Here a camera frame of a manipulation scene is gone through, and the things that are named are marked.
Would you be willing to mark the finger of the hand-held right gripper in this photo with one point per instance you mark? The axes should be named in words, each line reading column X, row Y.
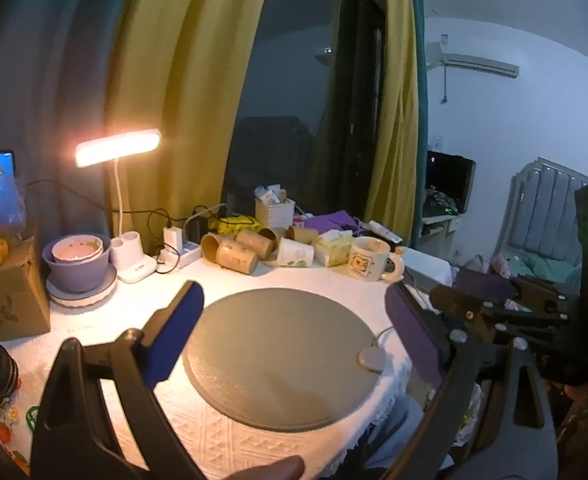
column 539, row 290
column 469, row 305

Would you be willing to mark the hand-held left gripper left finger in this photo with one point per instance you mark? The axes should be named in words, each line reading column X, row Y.
column 171, row 340

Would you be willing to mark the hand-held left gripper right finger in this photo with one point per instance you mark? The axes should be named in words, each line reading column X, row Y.
column 414, row 340

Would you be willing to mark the brown paper cup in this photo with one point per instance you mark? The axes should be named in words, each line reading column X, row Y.
column 237, row 257
column 304, row 234
column 274, row 233
column 256, row 242
column 213, row 247

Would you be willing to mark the white paper cup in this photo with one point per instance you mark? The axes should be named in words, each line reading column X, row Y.
column 294, row 251

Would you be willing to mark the bed with green bedding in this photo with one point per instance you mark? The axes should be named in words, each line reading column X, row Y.
column 539, row 265

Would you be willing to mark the dark purple cloth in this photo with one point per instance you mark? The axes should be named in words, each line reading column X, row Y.
column 486, row 284

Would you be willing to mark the white power strip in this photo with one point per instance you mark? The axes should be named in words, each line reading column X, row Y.
column 181, row 256

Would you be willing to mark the grey padded headboard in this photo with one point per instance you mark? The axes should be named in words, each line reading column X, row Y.
column 544, row 205

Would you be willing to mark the white computer desk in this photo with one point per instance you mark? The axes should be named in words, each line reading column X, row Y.
column 439, row 225

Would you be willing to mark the white mug with bear print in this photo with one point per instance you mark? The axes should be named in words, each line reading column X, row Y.
column 369, row 257

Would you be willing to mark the white round plate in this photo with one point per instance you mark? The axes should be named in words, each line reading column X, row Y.
column 81, row 296

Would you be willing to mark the white charger plug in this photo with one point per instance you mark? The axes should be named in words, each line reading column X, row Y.
column 173, row 236

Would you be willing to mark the round grey mat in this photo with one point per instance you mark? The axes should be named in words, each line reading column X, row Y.
column 279, row 355

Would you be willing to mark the white textured tablecloth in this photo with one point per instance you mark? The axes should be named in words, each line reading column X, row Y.
column 214, row 440

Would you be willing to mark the white tube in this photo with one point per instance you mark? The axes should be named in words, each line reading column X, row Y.
column 385, row 231

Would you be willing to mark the black power adapter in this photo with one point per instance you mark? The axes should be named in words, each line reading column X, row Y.
column 199, row 230

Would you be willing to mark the purple bowl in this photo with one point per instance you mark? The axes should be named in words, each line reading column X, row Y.
column 76, row 272

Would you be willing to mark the yellow tissue pack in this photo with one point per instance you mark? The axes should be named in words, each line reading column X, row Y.
column 331, row 248

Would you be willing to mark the black computer monitor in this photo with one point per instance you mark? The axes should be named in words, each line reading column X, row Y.
column 449, row 177

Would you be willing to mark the pink inner bowl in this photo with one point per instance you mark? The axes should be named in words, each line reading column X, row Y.
column 76, row 249

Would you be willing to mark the yellow and black object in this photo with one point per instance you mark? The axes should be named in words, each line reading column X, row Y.
column 234, row 223

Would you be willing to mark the white woven basket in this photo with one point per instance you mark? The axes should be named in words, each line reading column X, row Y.
column 275, row 211

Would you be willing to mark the brown cardboard box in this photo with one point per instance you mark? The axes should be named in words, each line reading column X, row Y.
column 9, row 292

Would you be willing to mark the white desk lamp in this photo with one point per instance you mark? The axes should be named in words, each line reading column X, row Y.
column 124, row 147

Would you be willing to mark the yellow curtain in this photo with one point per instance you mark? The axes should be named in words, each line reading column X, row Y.
column 184, row 85
column 396, row 100

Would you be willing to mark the teal curtain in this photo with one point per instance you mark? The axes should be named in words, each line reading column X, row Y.
column 420, row 85
column 39, row 95

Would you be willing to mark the white air conditioner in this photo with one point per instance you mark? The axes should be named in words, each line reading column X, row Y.
column 474, row 62

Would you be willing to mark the small lit screen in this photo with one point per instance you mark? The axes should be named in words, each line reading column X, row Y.
column 1, row 164

